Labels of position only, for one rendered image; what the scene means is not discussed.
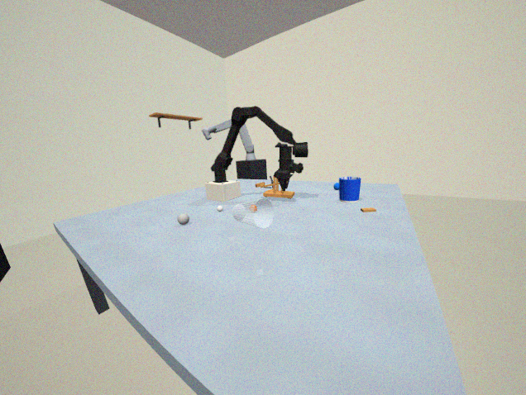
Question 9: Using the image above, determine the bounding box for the blue cup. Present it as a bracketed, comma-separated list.
[339, 177, 361, 202]

